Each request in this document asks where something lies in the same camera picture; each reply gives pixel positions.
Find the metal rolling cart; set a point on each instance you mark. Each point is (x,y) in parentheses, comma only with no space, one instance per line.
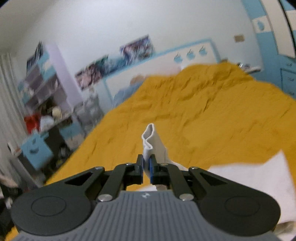
(89,113)

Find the blue drawer cabinet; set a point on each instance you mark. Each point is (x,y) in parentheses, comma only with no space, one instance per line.
(35,149)

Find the white blue headboard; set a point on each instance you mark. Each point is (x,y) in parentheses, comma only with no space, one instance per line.
(164,63)

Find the blue pillow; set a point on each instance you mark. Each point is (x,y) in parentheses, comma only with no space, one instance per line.
(125,93)

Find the blue white wardrobe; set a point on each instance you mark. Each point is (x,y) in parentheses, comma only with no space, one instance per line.
(274,26)

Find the anime poster strip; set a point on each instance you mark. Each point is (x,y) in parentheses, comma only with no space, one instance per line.
(130,53)

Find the beige wall switch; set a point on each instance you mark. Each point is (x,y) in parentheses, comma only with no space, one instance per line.
(239,38)

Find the lavender shelf unit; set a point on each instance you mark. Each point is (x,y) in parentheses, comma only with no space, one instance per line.
(48,84)

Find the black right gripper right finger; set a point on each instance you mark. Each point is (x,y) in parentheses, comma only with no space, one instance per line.
(193,184)

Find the mustard yellow bedspread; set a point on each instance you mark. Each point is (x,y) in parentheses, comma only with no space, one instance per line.
(204,115)

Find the white cloth garment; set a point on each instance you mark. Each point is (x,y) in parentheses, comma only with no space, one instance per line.
(272,177)

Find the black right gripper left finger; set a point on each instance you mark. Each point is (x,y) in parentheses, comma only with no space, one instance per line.
(99,184)

